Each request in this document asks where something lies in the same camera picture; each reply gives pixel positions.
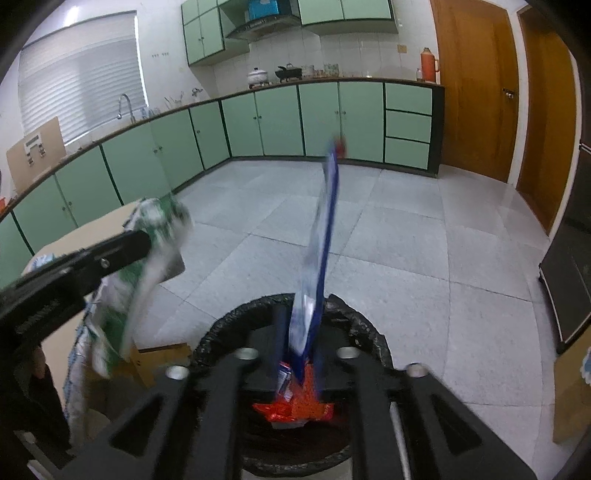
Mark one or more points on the row of glass jars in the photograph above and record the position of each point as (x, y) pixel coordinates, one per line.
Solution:
(321, 70)

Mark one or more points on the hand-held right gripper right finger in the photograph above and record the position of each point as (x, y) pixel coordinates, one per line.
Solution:
(332, 369)

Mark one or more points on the black wok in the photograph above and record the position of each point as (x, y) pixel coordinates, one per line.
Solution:
(288, 74)

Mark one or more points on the green stove base cabinets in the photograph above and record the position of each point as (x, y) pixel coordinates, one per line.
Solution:
(323, 115)

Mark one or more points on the green sink base cabinets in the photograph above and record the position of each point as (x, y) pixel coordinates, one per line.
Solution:
(134, 157)

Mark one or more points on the metal faucet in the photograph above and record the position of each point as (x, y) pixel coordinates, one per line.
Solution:
(124, 104)

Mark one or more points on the blue white snack wrapper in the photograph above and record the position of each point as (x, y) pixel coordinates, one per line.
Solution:
(323, 230)

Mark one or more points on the orange thermos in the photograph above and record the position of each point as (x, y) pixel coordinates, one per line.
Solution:
(429, 67)

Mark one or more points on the bin with black bag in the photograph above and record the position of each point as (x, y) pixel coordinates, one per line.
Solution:
(369, 341)

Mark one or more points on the pale blue printed wrapper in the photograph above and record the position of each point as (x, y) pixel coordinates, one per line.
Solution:
(78, 369)

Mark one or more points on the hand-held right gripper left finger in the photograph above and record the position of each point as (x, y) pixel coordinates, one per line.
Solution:
(279, 337)

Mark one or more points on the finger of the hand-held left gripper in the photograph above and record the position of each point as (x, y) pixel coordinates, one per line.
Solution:
(120, 251)

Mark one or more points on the brown cardboard box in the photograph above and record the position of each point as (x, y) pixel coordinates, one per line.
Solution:
(161, 362)
(570, 401)

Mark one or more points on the wooden door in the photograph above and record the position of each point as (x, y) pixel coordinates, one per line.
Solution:
(475, 92)
(549, 129)

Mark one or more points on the green wall cabinets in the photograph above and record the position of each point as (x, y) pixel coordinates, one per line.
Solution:
(203, 32)

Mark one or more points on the blue box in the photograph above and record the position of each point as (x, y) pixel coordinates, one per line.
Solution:
(262, 9)

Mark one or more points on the black cabinet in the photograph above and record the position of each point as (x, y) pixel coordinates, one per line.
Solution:
(570, 277)

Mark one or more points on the white cooking pot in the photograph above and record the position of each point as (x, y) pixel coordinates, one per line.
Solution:
(257, 77)

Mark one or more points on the white window blind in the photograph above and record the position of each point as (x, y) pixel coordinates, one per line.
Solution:
(83, 78)

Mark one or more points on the brown cardboard board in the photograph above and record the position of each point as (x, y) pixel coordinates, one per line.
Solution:
(51, 138)

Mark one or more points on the dark range hood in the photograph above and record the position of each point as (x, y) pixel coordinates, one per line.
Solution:
(263, 25)

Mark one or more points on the orange snack wrapper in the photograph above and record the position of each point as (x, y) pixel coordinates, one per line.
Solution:
(304, 404)

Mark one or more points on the green white snack wrapper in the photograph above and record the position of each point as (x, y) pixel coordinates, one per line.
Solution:
(115, 314)

